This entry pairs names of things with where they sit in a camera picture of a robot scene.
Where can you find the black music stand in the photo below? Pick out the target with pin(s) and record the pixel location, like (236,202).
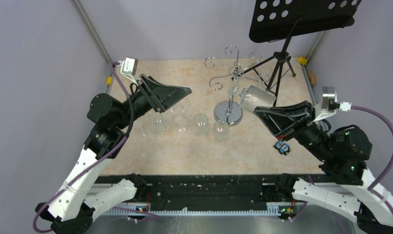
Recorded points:
(275,20)

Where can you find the removed wine glass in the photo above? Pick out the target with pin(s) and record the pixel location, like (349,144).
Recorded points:
(179,117)
(157,122)

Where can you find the yellow corner clip right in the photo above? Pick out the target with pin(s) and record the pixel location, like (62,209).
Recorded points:
(303,61)

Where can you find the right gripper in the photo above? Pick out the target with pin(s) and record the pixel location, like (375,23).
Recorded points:
(281,118)

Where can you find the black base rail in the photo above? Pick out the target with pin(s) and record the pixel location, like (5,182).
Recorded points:
(211,193)

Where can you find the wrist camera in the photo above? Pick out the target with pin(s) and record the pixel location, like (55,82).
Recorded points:
(128,67)
(330,103)

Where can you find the chrome wine glass rack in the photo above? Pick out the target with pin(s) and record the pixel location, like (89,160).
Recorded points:
(229,111)

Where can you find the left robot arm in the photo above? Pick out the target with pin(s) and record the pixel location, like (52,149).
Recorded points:
(72,210)

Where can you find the brown wall clip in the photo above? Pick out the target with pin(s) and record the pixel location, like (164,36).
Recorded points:
(312,78)

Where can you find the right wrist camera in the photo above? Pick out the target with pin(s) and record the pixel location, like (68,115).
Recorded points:
(330,103)

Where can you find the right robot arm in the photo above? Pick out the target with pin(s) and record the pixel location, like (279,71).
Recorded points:
(342,155)

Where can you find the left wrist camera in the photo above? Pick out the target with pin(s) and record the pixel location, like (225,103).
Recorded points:
(128,67)

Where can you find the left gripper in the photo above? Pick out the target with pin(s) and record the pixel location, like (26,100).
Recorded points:
(160,96)

